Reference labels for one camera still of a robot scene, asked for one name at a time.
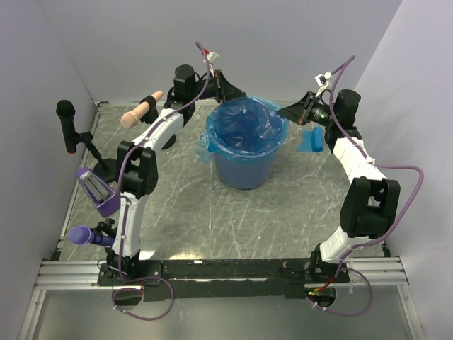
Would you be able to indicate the blue plastic trash bin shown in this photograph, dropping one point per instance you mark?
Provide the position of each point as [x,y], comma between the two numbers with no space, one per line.
[243,176]

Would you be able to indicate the purple microphone on stand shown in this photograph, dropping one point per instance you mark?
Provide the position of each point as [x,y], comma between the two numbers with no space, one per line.
[103,234]

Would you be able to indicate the purple clear box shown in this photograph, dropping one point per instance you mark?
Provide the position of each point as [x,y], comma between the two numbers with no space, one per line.
[104,198]

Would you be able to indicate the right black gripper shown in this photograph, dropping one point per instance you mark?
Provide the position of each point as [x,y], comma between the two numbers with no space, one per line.
[300,112]

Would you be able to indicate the blue trash bag roll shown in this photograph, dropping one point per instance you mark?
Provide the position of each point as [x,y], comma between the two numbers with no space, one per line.
[312,141]

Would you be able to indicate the beige microphone on stand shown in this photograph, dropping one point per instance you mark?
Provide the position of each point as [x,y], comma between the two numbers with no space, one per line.
[161,134]

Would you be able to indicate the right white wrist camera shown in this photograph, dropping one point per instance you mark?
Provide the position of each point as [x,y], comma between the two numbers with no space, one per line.
[323,82]

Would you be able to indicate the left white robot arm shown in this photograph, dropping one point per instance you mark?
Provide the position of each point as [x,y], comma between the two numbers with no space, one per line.
[137,170]

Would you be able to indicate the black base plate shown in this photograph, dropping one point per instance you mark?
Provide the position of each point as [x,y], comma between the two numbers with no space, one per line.
[226,278]

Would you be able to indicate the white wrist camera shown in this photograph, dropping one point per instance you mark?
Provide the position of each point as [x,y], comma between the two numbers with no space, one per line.
[323,82]
[209,58]

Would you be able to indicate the black microphone on stand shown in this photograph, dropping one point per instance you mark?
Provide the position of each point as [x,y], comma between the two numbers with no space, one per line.
[105,168]

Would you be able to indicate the aluminium rail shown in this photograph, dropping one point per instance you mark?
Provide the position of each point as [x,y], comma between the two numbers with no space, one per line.
[83,275]

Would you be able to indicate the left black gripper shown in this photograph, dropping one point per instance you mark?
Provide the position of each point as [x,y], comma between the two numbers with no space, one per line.
[224,91]

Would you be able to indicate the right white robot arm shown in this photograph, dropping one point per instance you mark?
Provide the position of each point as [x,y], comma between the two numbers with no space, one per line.
[369,208]

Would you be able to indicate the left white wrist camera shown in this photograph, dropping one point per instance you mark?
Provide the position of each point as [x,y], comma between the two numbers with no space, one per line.
[209,58]

